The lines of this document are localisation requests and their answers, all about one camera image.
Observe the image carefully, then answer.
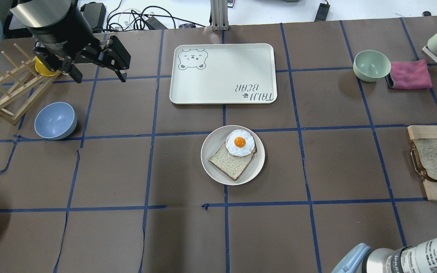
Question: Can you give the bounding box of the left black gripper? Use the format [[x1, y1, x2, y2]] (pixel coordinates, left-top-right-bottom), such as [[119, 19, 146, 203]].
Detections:
[[33, 8, 131, 83]]

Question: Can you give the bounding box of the bread slice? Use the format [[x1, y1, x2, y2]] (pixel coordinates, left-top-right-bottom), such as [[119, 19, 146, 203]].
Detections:
[[208, 144, 257, 181], [411, 138, 437, 183]]

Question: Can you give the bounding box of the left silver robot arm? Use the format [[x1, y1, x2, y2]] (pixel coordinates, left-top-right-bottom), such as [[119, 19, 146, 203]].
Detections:
[[0, 0, 131, 83]]

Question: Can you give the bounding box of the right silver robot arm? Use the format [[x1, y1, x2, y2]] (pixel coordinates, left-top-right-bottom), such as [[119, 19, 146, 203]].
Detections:
[[333, 138, 437, 273]]

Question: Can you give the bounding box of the cream round plate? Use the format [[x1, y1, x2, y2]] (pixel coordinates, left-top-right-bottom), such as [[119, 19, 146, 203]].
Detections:
[[200, 126, 266, 185]]

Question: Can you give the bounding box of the bread slice on plate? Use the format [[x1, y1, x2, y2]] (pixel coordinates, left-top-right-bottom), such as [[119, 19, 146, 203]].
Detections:
[[208, 144, 257, 181]]

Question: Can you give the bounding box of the yellow cup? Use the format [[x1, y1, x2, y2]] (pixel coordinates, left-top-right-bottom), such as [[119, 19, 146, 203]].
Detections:
[[35, 57, 60, 77]]

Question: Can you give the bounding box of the blue bowl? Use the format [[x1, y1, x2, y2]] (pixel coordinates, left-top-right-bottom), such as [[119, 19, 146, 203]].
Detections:
[[34, 102, 77, 140]]

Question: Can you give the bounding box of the pink cloth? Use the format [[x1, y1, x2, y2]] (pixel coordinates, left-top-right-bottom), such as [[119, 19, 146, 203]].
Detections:
[[385, 60, 432, 90]]

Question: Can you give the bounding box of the wooden dish rack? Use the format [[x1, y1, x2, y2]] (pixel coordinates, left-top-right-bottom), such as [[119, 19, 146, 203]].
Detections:
[[0, 43, 61, 126]]

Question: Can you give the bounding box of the cream bear tray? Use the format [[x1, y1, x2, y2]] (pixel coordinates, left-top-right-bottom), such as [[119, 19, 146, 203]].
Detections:
[[169, 43, 278, 104]]

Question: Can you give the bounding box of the green bowl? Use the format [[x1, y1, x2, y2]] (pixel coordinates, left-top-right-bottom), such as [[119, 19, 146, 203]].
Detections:
[[353, 50, 391, 82]]

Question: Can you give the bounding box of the fried egg toy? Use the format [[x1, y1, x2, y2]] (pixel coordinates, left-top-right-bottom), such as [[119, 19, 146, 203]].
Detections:
[[225, 129, 256, 157]]

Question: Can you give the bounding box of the black power adapter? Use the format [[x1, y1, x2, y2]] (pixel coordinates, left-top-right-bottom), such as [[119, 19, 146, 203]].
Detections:
[[314, 3, 330, 21]]

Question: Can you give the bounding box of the aluminium frame post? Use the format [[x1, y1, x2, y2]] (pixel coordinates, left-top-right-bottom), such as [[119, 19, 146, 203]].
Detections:
[[210, 0, 230, 31]]

